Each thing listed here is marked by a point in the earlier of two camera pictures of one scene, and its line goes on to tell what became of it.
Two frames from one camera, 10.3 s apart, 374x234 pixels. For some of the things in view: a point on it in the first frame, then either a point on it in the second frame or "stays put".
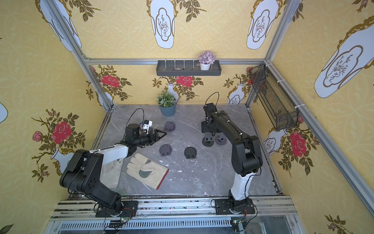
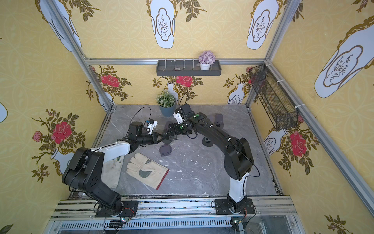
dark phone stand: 190,152 → 167,140
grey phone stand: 165,149 stays put
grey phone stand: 169,126 stays put
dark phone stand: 208,140 stays put
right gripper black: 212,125 → 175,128
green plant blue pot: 167,103 stays put
